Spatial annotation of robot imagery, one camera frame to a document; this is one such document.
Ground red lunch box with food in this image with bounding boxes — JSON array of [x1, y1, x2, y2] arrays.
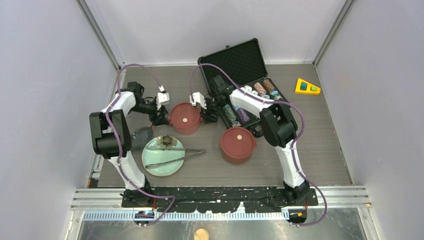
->
[[167, 102, 205, 136]]

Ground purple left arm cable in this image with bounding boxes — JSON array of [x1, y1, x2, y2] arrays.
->
[[105, 63, 177, 227]]

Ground red steel-lined lunch box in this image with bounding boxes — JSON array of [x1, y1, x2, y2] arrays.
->
[[219, 127, 258, 166]]

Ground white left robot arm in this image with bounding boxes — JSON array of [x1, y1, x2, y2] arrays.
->
[[89, 81, 170, 207]]

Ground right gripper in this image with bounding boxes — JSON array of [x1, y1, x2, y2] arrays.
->
[[199, 96, 227, 124]]

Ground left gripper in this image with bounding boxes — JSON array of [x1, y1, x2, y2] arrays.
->
[[130, 100, 170, 126]]

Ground yellow triangular toy block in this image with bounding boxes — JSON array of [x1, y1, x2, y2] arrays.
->
[[294, 78, 321, 95]]

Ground round beige object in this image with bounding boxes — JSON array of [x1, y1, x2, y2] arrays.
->
[[193, 228, 210, 240]]

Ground black poker chip case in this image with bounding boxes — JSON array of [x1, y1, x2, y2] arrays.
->
[[197, 38, 287, 138]]

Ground red lunch box lid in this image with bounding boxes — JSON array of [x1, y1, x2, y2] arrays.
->
[[219, 127, 257, 160], [169, 102, 203, 131]]

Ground light green ceramic plate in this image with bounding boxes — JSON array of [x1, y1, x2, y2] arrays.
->
[[141, 137, 186, 177]]

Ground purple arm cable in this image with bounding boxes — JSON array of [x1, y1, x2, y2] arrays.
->
[[188, 63, 329, 228], [105, 63, 177, 227]]

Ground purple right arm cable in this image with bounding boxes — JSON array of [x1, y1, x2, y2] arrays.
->
[[188, 63, 329, 228]]

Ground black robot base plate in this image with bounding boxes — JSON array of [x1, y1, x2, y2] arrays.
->
[[120, 186, 319, 214]]

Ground metal tongs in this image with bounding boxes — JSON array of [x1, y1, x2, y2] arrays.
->
[[143, 147, 206, 169]]

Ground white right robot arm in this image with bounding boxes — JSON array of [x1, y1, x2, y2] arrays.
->
[[224, 87, 310, 205]]

